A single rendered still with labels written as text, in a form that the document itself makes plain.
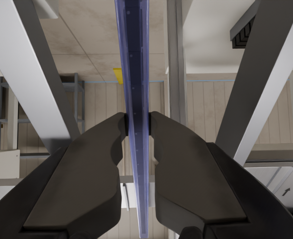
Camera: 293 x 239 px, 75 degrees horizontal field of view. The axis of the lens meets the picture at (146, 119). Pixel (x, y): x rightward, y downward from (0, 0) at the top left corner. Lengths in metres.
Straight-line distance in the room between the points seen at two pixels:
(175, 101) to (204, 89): 3.23
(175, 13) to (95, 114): 3.07
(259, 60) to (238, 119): 0.08
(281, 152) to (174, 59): 0.51
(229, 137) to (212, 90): 3.54
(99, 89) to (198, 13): 3.17
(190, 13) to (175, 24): 0.08
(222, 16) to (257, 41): 0.38
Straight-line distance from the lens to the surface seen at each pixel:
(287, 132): 4.44
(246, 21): 0.62
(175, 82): 0.58
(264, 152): 0.81
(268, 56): 0.23
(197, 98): 3.71
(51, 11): 0.23
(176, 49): 0.62
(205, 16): 0.61
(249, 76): 0.26
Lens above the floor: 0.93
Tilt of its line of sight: 4 degrees down
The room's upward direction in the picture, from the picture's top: 179 degrees clockwise
